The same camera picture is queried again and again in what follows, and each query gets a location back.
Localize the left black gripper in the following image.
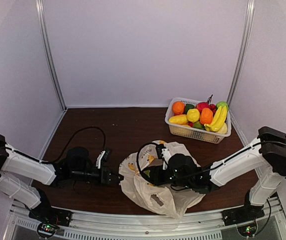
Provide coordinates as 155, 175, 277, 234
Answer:
71, 165, 123, 185

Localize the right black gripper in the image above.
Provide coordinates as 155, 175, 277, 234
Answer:
142, 165, 193, 189

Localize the small green fruit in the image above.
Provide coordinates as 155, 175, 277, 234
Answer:
143, 169, 150, 178

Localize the beige plastic bag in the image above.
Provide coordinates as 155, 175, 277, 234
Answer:
118, 140, 205, 220

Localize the orange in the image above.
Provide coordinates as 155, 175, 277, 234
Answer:
200, 107, 214, 125
172, 101, 185, 115

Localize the yellow banana bunch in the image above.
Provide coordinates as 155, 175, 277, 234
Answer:
204, 105, 228, 132

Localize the red apple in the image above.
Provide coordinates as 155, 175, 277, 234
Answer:
196, 102, 211, 113

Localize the green apple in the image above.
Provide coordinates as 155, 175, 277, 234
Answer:
216, 101, 229, 109

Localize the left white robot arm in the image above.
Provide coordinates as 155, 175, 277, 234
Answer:
0, 135, 123, 222

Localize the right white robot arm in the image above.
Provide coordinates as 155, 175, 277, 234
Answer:
140, 126, 286, 221

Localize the white plastic basket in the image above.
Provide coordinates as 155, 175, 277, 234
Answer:
165, 97, 232, 144

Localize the green yellow mango in basket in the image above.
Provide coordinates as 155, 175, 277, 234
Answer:
192, 121, 205, 130

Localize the yellow lemon in basket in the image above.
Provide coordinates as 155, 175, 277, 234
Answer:
217, 123, 228, 135

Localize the orange in basket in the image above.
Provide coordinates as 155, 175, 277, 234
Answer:
172, 101, 185, 115

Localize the green lime in basket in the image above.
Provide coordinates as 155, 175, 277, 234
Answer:
184, 103, 195, 114

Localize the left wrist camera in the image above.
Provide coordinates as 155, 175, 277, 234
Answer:
95, 148, 112, 169

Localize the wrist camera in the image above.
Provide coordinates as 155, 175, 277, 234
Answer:
156, 144, 171, 170
95, 148, 112, 169

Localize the right black cable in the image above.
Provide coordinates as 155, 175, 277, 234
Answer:
137, 141, 286, 187

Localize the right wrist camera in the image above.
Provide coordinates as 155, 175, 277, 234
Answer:
156, 144, 171, 170

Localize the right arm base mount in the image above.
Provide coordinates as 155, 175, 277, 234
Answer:
222, 206, 265, 238

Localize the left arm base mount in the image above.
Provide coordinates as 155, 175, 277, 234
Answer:
25, 202, 72, 239

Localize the aluminium front rail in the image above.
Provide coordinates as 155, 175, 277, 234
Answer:
2, 197, 286, 240

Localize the right aluminium corner post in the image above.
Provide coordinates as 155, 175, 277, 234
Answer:
227, 0, 255, 105

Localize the aluminium corner post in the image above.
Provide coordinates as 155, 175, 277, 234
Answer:
227, 0, 255, 105
35, 0, 67, 112

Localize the left aluminium corner post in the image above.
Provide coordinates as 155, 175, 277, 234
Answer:
35, 0, 67, 112

